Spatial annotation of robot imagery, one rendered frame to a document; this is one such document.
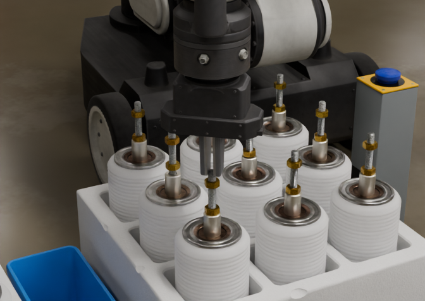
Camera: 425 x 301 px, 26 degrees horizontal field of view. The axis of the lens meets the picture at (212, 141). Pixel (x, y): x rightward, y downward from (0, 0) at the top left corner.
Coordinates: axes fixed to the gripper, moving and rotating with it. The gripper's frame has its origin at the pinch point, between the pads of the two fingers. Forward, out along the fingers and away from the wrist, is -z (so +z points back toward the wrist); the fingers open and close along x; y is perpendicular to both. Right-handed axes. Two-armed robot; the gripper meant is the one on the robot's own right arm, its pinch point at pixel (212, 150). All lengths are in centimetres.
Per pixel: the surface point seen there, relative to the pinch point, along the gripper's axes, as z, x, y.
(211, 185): -4.3, -0.1, 0.8
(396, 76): -3.9, -21.1, -39.4
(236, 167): -11.4, 0.2, -17.8
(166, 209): -11.8, 7.3, -4.9
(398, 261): -18.7, -23.6, -9.5
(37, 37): -37, 78, -133
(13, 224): -37, 44, -36
